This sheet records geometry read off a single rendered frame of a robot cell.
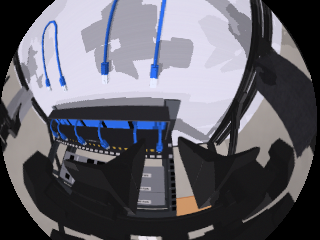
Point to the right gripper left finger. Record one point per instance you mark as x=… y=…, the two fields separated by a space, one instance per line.
x=120 y=176

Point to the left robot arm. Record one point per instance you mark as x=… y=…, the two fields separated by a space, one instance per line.
x=5 y=135

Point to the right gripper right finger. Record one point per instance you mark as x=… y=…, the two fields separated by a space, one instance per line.
x=207 y=171

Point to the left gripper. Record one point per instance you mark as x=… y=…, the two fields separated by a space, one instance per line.
x=15 y=125

